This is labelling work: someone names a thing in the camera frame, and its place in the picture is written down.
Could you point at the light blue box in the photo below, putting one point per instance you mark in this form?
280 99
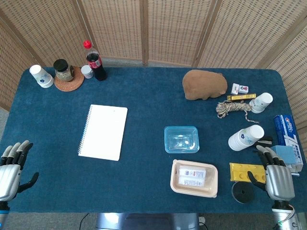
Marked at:
285 153

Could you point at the clear container blue lid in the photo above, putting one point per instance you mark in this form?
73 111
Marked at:
181 140

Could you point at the white printed package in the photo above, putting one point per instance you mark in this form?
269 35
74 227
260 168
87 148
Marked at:
192 176

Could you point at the yellow cheese-shaped block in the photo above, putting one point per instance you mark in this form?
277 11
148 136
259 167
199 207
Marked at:
239 172

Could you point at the white mahjong tile red print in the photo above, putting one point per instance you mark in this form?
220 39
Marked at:
244 88

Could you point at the brown plush capybara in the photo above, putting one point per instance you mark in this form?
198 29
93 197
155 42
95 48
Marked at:
204 83

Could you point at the cola bottle red cap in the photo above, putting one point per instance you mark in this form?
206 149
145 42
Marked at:
96 64

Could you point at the small white jar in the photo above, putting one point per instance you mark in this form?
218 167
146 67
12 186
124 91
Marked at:
86 71

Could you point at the blue toothpaste box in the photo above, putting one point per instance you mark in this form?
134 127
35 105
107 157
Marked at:
286 134

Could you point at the glass jar black lid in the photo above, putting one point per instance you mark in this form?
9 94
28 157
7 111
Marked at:
63 72

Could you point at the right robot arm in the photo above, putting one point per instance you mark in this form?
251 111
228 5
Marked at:
281 214

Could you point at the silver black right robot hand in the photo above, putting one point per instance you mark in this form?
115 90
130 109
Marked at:
279 182

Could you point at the beige plastic tray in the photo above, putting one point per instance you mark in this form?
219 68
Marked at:
213 184

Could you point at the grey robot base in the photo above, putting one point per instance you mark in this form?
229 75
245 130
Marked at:
146 221

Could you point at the round rattan coaster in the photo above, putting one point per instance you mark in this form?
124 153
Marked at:
72 85

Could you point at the blue tablecloth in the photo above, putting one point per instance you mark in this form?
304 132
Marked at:
144 179

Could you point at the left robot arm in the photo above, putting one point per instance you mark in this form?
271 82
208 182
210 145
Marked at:
3 212

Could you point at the white spiral notebook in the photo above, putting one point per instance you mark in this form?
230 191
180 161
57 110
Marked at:
103 131

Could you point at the black tape roll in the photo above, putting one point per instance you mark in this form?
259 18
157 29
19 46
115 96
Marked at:
239 195

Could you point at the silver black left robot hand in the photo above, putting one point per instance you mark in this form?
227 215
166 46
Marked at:
9 179

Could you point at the long yellow box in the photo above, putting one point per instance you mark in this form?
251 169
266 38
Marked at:
241 96

